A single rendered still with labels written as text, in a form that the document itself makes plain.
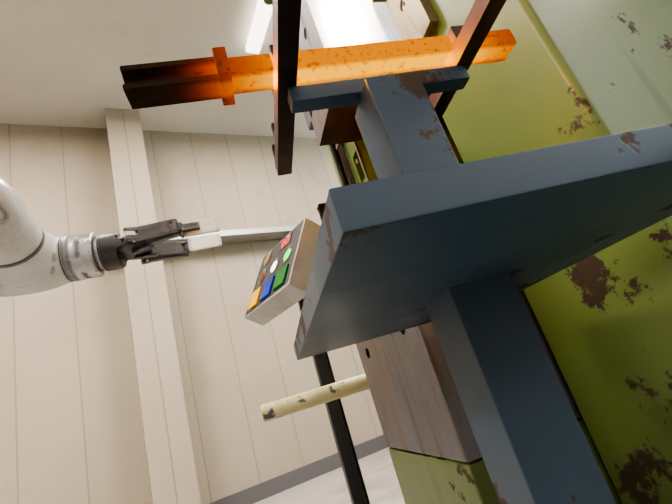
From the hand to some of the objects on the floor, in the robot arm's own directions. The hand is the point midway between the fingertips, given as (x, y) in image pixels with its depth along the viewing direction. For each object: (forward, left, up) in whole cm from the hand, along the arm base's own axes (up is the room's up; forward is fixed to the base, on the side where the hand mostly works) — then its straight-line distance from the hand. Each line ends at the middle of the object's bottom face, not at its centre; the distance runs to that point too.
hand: (205, 234), depth 85 cm
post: (+41, +50, -100) cm, 119 cm away
